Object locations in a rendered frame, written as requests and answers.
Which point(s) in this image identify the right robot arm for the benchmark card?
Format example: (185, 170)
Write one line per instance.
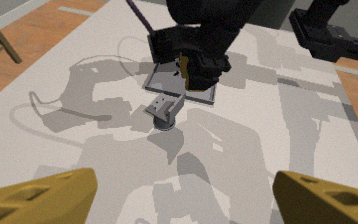
(191, 12)

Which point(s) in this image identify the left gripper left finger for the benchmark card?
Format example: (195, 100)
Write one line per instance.
(63, 198)

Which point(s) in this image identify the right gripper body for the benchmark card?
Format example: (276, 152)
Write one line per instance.
(204, 70)

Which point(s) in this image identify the grey metal l-bracket with holes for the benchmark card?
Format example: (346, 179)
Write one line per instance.
(166, 106)

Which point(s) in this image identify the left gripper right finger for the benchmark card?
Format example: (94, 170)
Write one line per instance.
(303, 199)

